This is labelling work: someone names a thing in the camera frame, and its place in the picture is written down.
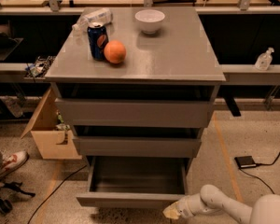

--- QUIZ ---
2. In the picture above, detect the grey drawer cabinet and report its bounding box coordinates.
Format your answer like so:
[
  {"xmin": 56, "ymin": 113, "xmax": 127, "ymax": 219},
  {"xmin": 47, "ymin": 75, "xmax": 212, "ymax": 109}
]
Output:
[{"xmin": 44, "ymin": 6, "xmax": 227, "ymax": 179}]

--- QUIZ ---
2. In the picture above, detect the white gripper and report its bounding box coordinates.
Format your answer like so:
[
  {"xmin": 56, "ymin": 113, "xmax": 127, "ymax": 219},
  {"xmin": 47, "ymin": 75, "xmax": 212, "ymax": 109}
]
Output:
[{"xmin": 162, "ymin": 196, "xmax": 196, "ymax": 219}]

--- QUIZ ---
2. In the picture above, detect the grey bottom drawer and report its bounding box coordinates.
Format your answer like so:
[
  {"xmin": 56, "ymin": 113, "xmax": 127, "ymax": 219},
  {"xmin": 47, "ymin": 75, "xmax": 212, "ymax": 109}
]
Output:
[{"xmin": 77, "ymin": 156, "xmax": 188, "ymax": 209}]

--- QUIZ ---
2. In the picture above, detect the white red sneaker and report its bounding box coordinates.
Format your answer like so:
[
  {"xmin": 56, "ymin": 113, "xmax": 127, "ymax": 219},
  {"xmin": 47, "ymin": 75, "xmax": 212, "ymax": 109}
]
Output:
[{"xmin": 0, "ymin": 151, "xmax": 29, "ymax": 179}]

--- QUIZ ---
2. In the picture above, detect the white bowl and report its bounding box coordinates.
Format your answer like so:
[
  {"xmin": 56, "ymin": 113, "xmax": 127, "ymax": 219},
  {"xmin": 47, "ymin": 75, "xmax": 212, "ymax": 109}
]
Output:
[{"xmin": 134, "ymin": 9, "xmax": 165, "ymax": 34}]

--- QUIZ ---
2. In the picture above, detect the blue soda can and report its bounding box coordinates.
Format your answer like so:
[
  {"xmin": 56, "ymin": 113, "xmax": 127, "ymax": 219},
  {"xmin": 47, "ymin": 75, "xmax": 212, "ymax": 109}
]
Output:
[{"xmin": 87, "ymin": 22, "xmax": 108, "ymax": 61}]

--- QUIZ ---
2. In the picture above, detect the orange fruit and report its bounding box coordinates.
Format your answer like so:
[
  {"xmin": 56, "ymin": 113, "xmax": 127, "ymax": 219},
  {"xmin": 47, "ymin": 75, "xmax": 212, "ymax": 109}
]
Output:
[{"xmin": 104, "ymin": 40, "xmax": 126, "ymax": 64}]

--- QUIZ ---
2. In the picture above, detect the black foot pedal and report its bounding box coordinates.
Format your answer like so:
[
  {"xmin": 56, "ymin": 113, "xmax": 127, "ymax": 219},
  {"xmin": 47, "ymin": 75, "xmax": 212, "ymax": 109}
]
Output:
[{"xmin": 234, "ymin": 156, "xmax": 257, "ymax": 169}]

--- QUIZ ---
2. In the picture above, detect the clear sanitizer pump bottle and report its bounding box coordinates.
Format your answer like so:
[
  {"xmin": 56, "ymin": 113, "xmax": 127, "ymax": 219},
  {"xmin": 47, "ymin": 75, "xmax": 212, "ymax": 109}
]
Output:
[{"xmin": 255, "ymin": 48, "xmax": 274, "ymax": 71}]

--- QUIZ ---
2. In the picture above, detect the black pedal cable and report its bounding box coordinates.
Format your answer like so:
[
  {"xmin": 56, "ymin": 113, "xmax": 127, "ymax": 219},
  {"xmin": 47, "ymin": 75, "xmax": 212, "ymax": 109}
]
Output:
[{"xmin": 239, "ymin": 141, "xmax": 280, "ymax": 195}]

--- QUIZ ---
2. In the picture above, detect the grey top drawer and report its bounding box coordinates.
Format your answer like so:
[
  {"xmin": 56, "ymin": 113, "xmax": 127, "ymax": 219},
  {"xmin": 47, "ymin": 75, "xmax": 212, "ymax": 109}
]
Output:
[{"xmin": 53, "ymin": 82, "xmax": 217, "ymax": 128}]

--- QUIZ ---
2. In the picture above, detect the grey drawer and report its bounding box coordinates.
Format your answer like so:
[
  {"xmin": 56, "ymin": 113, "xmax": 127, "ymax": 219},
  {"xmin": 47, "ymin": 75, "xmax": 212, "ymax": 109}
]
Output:
[
  {"xmin": 74, "ymin": 125, "xmax": 201, "ymax": 158},
  {"xmin": 77, "ymin": 156, "xmax": 188, "ymax": 209},
  {"xmin": 53, "ymin": 82, "xmax": 217, "ymax": 128}
]

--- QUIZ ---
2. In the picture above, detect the cardboard box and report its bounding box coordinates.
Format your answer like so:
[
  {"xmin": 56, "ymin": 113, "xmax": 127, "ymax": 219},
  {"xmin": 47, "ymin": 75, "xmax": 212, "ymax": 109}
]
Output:
[{"xmin": 21, "ymin": 88, "xmax": 81, "ymax": 160}]

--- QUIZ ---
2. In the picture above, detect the black floor cable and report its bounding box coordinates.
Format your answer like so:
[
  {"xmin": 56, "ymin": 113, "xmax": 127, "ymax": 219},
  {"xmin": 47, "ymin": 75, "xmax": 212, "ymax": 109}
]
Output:
[{"xmin": 26, "ymin": 163, "xmax": 89, "ymax": 224}]

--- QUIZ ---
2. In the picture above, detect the grey middle drawer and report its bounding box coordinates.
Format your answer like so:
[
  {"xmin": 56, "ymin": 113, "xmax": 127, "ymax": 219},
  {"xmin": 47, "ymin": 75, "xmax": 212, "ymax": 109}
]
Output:
[{"xmin": 74, "ymin": 125, "xmax": 201, "ymax": 158}]

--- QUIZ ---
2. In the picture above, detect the clear plastic water bottle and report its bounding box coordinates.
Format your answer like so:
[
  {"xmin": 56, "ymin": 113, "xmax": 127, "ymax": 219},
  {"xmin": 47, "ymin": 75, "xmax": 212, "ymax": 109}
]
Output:
[{"xmin": 72, "ymin": 7, "xmax": 113, "ymax": 32}]

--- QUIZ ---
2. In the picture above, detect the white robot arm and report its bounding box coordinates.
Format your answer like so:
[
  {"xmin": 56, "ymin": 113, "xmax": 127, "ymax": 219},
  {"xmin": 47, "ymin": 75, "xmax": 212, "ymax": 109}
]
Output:
[{"xmin": 163, "ymin": 185, "xmax": 280, "ymax": 224}]

